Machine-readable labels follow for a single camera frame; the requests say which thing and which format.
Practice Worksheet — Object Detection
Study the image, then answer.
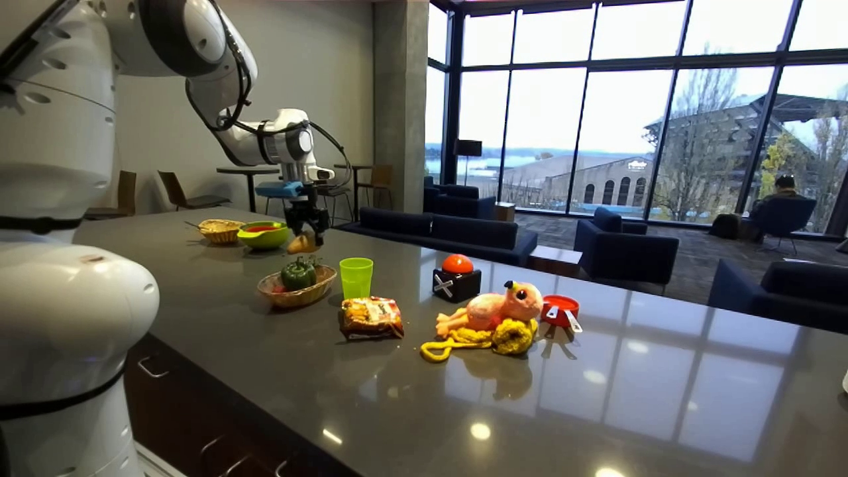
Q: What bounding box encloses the green bowl red inside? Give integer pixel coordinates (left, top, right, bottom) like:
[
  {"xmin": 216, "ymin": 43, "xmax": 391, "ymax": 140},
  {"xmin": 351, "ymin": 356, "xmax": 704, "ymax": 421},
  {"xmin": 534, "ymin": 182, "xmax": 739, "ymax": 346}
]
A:
[{"xmin": 237, "ymin": 221, "xmax": 291, "ymax": 252}]

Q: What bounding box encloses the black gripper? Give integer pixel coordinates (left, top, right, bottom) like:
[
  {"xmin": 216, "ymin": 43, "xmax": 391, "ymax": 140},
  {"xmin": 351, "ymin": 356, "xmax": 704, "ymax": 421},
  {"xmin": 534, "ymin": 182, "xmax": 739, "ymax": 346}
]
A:
[{"xmin": 285, "ymin": 198, "xmax": 329, "ymax": 236}]

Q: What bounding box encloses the yellow-brown pear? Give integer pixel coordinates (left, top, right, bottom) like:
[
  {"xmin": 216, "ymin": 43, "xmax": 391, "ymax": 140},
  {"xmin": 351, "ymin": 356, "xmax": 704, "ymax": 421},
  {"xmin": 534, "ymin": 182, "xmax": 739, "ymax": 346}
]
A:
[{"xmin": 286, "ymin": 234, "xmax": 317, "ymax": 254}]

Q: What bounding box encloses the green plastic cup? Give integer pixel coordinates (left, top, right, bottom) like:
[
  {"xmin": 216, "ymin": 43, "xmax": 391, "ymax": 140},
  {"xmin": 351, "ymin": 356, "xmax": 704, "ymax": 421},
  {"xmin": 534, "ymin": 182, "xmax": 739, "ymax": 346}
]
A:
[{"xmin": 340, "ymin": 256, "xmax": 375, "ymax": 299}]

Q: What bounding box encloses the orange plush toy animal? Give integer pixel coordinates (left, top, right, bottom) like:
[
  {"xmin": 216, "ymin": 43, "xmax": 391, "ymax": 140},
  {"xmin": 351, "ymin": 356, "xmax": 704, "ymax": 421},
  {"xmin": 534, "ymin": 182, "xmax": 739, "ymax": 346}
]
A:
[{"xmin": 419, "ymin": 282, "xmax": 584, "ymax": 362}]

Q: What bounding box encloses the large flat wicker basket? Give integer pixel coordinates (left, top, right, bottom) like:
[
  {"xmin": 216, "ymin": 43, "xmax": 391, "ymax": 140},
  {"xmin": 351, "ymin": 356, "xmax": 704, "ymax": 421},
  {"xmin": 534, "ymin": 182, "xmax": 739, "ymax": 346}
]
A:
[{"xmin": 199, "ymin": 218, "xmax": 242, "ymax": 247}]

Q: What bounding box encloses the dark blue sofa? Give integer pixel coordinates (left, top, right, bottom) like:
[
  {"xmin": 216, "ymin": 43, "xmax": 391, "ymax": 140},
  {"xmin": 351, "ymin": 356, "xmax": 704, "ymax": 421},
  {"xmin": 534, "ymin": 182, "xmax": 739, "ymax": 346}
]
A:
[{"xmin": 346, "ymin": 210, "xmax": 538, "ymax": 266}]

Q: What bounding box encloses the seated person background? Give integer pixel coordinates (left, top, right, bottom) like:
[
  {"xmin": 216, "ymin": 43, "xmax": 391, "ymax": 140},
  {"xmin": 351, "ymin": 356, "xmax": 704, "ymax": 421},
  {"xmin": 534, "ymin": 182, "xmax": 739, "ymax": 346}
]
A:
[{"xmin": 709, "ymin": 174, "xmax": 817, "ymax": 244}]

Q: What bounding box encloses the black pirate cube orange ball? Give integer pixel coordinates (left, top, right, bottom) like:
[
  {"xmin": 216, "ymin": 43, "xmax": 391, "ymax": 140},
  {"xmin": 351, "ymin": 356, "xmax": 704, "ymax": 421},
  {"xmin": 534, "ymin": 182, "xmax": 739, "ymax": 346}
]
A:
[{"xmin": 432, "ymin": 254, "xmax": 480, "ymax": 301}]

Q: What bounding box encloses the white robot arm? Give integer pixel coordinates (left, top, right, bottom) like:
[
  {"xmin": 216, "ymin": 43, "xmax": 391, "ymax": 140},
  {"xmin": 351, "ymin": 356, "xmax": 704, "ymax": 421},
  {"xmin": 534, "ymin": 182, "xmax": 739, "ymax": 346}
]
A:
[{"xmin": 0, "ymin": 0, "xmax": 331, "ymax": 477}]

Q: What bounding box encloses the orange instant noodle packet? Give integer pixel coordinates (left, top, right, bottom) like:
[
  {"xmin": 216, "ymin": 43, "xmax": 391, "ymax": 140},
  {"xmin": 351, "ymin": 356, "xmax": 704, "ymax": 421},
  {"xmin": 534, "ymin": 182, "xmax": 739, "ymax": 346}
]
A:
[{"xmin": 340, "ymin": 297, "xmax": 407, "ymax": 340}]

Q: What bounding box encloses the dark blue armchair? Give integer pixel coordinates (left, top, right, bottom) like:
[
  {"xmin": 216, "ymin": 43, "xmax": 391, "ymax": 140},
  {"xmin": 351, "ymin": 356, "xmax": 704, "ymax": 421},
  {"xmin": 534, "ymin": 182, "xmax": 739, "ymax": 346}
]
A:
[{"xmin": 576, "ymin": 207, "xmax": 680, "ymax": 287}]

